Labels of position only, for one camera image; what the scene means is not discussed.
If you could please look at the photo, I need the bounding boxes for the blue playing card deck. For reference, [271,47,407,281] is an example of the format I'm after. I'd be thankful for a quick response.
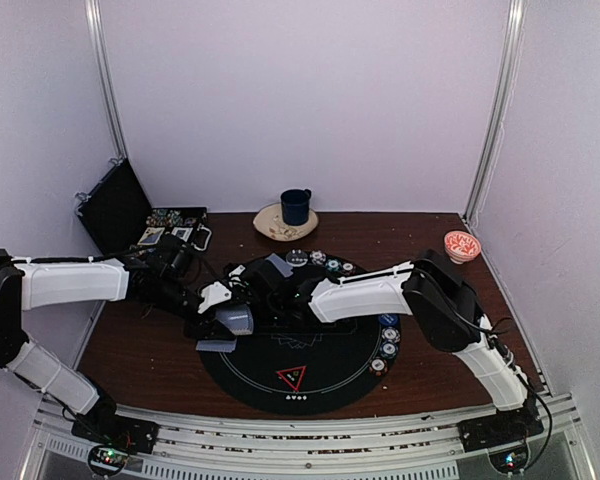
[215,305,254,336]

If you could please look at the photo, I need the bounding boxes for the green chips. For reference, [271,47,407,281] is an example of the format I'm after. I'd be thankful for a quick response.
[325,259,342,272]

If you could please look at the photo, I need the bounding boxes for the red triangle all-in marker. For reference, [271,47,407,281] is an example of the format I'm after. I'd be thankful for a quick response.
[276,365,307,392]

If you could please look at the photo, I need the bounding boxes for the blue small blind button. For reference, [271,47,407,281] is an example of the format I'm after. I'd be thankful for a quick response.
[378,313,400,327]

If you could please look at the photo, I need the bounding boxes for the blue ten poker chip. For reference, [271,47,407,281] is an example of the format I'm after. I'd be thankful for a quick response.
[381,327,400,343]

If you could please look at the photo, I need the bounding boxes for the green fifty poker chip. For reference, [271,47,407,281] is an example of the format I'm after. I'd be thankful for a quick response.
[379,341,399,360]

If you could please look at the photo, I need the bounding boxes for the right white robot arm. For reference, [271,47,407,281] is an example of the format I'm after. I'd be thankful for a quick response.
[265,250,542,442]

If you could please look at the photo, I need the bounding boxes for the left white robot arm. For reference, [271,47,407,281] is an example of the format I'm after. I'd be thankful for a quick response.
[0,248,252,444]

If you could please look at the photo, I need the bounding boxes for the round black poker mat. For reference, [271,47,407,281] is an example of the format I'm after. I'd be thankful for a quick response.
[200,305,401,416]

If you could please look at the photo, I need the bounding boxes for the beige ceramic saucer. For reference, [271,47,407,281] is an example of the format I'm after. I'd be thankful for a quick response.
[253,203,319,242]

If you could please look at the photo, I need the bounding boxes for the white boxed card deck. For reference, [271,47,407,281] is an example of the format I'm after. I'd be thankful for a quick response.
[171,227,193,242]

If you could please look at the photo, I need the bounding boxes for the dark blue mug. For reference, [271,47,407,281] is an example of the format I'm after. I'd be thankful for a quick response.
[280,189,312,226]

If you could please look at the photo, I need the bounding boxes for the blue boxed card deck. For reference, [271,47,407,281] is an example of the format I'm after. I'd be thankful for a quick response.
[137,227,165,246]

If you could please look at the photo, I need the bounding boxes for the black poker set case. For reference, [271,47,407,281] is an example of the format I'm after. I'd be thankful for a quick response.
[75,159,211,254]

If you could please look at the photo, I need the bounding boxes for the red patterned small bowl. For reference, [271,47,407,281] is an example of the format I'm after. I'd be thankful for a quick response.
[444,231,482,265]

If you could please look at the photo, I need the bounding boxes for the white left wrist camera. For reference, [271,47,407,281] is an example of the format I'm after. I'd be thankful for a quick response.
[198,281,232,314]

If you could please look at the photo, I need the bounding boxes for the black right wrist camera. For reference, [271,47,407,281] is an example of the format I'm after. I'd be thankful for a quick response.
[240,258,285,297]

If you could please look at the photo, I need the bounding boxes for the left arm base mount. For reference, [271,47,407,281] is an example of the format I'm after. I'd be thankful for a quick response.
[71,416,159,477]

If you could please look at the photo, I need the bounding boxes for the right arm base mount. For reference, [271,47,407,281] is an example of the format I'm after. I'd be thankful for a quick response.
[458,415,544,476]

